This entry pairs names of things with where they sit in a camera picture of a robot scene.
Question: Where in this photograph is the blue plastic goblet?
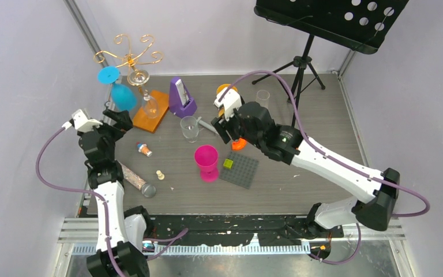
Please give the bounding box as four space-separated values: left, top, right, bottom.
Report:
97 66 137 111

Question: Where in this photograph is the clear wine glass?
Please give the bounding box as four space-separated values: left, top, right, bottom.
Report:
127 69 159 119

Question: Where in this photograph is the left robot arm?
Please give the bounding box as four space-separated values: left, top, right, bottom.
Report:
72 108 154 276

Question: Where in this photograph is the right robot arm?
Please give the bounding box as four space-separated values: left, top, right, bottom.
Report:
211 102 400 237

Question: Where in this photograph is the clear champagne flute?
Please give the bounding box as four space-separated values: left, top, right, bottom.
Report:
256 89 270 108

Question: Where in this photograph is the small orange curved piece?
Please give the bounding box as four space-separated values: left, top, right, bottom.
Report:
231 138 247 151

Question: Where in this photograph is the orange plastic goblet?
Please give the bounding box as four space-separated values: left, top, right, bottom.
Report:
216 84 238 116

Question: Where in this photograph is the small clown figurine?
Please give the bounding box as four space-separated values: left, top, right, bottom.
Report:
136 142 153 157

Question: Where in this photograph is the grey plastic bar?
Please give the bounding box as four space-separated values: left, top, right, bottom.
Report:
197 117 218 136

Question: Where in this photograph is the green lego brick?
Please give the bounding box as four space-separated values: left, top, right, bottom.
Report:
223 159 234 169

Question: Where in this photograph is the grey lego baseplate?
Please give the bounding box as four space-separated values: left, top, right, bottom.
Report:
219 152 259 189

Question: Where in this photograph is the magenta plastic goblet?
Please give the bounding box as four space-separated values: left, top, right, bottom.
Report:
194 145 219 182

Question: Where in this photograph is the purple metronome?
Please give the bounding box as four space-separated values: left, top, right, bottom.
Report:
168 77 197 118

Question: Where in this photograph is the glitter tube with cap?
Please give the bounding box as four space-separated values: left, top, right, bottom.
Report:
120 163 156 198

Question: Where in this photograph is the cream chess pawn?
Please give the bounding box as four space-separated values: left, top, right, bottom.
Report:
156 170 165 180

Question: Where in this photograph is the black music stand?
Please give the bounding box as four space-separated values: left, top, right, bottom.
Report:
251 0 411 129

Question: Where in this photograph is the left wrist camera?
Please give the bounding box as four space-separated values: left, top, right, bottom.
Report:
62 109 103 133

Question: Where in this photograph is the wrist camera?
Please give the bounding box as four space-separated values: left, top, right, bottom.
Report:
213 88 242 121
62 109 103 133

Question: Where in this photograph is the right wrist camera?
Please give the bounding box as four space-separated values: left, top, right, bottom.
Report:
213 88 242 121

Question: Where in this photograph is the gold wire glass rack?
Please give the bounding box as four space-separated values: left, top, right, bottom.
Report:
93 34 169 133

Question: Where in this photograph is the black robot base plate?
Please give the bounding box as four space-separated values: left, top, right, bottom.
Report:
144 215 344 246

